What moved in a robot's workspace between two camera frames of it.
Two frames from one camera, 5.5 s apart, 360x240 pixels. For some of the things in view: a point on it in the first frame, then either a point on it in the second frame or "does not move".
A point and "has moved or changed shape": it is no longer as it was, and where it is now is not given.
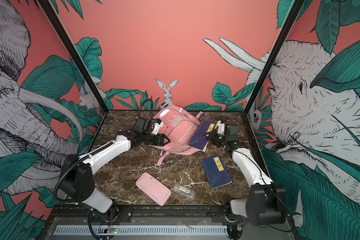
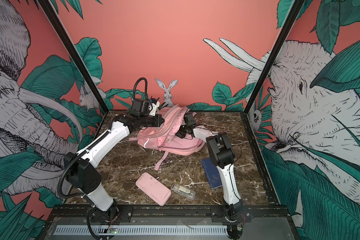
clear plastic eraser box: x=183 y=191 does not move
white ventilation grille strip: x=139 y=230 does not move
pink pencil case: x=155 y=189 does not move
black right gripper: x=214 y=137 → x=180 y=134
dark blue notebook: x=216 y=172 does not move
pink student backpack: x=178 y=125 has moved or changed shape
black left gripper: x=161 y=141 → x=158 y=121
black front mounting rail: x=78 y=214 does not move
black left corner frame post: x=86 y=72 does not move
